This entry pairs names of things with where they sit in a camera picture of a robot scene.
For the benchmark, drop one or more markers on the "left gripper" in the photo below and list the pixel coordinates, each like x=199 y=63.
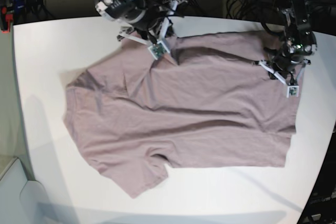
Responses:
x=285 y=65

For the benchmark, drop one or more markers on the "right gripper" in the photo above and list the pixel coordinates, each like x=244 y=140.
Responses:
x=139 y=17

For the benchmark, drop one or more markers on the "pink t-shirt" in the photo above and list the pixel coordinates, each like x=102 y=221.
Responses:
x=203 y=105

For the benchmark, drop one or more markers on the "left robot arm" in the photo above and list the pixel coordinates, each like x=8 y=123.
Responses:
x=298 y=40

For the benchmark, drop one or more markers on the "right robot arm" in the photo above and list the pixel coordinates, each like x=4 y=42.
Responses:
x=116 y=9

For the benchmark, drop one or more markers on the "red and black clamp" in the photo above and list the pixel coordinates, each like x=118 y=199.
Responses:
x=6 y=18

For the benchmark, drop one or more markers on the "white bin corner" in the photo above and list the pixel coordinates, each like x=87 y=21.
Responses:
x=20 y=197

